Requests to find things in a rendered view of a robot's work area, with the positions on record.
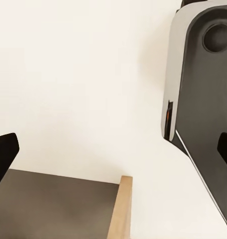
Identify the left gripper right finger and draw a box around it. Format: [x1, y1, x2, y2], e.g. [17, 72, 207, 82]
[217, 132, 227, 164]

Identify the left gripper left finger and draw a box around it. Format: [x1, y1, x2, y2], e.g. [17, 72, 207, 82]
[0, 132, 19, 182]

